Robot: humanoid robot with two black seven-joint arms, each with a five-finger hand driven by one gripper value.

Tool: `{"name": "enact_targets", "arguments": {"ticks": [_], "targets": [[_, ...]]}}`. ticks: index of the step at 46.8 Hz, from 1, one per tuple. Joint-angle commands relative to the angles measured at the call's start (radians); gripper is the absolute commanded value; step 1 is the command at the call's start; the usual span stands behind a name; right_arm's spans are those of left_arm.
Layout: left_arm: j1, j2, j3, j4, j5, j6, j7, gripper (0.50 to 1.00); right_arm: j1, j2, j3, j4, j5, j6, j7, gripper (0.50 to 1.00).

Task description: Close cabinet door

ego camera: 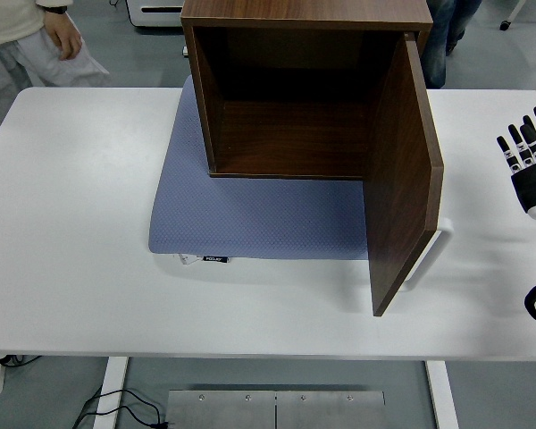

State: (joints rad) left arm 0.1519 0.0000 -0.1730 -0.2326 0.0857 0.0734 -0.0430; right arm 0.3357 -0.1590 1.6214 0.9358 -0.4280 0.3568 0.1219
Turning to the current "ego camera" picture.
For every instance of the person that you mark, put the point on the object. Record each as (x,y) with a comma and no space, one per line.
(438,44)
(9,27)

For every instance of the grey metal plate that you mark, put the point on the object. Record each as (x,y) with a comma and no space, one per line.
(330,411)
(219,411)

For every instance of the white stand leg with caster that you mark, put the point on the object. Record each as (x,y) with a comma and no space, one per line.
(505,25)

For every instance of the white floor appliance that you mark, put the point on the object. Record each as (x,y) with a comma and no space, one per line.
(156,21)

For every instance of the white mat tag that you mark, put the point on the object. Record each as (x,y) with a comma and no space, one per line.
(187,259)

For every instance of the black mat label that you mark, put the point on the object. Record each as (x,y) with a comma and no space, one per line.
(216,259)

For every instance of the brown wooden cabinet door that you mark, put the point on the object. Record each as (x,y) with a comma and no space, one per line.
(402,179)

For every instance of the white table leg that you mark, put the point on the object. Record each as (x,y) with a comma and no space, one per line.
(111,393)
(442,397)

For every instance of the person's hand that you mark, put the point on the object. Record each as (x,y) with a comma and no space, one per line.
(64,38)

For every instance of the blue-grey textured mat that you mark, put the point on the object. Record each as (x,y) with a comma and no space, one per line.
(250,214)

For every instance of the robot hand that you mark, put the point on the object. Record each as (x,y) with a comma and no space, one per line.
(533,183)

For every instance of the brown wooden cabinet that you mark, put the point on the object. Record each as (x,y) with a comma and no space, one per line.
(295,11)

